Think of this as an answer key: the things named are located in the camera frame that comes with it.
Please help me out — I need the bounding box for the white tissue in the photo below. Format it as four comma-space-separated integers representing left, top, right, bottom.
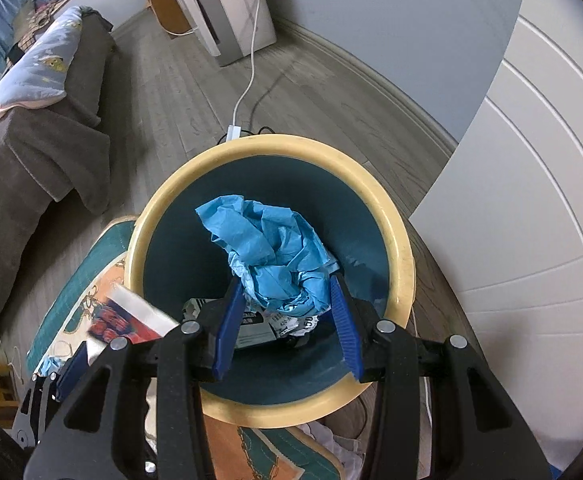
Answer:
305, 419, 368, 462

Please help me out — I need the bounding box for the light blue paper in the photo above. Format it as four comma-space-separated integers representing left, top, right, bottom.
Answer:
195, 194, 339, 318

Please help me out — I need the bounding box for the light blue printed quilt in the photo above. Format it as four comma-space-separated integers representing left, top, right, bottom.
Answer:
0, 6, 85, 147

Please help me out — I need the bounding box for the cream cable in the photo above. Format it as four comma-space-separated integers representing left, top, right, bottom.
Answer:
144, 0, 193, 39

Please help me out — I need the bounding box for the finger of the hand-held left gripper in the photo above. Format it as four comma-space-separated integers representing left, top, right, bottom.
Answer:
53, 342, 92, 404

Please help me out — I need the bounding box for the white power cable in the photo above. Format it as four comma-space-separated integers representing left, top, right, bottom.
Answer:
232, 0, 263, 129

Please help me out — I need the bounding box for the red blue printed packet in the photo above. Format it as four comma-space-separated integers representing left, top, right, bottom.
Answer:
86, 285, 180, 367

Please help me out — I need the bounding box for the white panelled door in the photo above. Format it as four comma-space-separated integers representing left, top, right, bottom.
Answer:
409, 0, 583, 480

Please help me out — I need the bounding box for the black cable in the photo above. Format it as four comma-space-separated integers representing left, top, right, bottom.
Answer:
216, 67, 293, 147

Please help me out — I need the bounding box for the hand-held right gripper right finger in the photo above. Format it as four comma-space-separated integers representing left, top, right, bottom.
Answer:
329, 272, 555, 480

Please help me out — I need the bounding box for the teal bin with yellow rim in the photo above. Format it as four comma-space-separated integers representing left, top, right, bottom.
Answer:
124, 134, 416, 428

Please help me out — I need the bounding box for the patterned cloth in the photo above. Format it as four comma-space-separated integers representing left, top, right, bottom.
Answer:
14, 0, 61, 44

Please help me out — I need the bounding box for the green medicine box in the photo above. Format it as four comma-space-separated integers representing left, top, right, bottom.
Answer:
184, 299, 280, 351

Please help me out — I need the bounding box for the white air purifier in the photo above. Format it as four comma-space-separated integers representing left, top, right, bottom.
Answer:
174, 0, 277, 67

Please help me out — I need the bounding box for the bed with grey cover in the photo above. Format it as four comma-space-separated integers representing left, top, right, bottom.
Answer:
0, 7, 118, 331

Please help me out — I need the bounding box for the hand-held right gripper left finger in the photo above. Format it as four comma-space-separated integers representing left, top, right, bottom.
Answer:
24, 275, 245, 480

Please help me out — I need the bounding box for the white printed wrapper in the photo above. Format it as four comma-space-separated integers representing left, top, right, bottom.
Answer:
266, 310, 323, 342

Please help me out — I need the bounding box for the blue face mask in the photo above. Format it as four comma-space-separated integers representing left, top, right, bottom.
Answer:
32, 355, 63, 379

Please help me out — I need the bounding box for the teal orange patterned cushion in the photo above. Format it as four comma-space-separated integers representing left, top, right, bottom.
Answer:
26, 216, 347, 480

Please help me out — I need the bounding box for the white floor cable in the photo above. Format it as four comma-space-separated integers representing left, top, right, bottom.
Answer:
0, 344, 28, 387

